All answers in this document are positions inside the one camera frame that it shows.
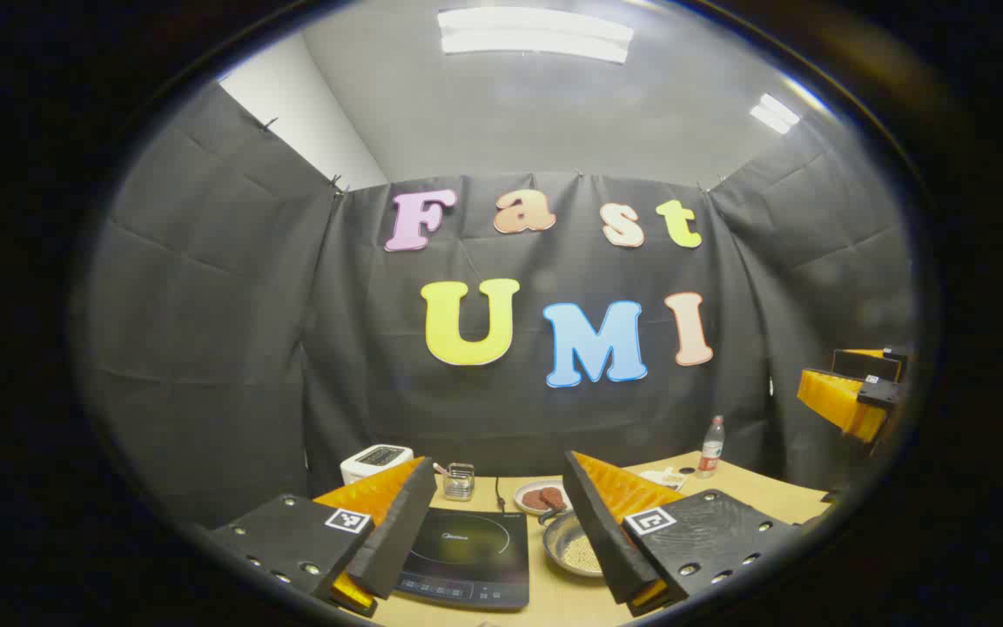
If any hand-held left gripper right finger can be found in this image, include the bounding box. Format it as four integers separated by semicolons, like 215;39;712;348
562;450;803;617

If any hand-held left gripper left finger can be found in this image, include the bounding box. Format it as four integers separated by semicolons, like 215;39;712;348
208;457;438;617

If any stainless steel pot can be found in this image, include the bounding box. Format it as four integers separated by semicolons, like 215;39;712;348
539;508;607;579

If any black induction cooktop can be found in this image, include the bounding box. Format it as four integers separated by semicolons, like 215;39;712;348
395;507;530;610

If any pile of soybeans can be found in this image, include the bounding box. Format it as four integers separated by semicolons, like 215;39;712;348
562;533;604;574

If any white toaster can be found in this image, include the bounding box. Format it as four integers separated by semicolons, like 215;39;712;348
340;444;415;486

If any round white plate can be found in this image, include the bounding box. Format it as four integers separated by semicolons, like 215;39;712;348
514;479;574;516

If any clear plastic water bottle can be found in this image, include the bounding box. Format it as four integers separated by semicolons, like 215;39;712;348
697;415;726;479

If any black backdrop cloth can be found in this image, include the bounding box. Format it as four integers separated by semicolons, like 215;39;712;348
75;83;916;528

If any small ceiling light panel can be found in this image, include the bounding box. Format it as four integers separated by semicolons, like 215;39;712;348
750;93;801;134

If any metal wire basket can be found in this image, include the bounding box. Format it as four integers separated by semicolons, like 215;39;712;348
444;462;476;502

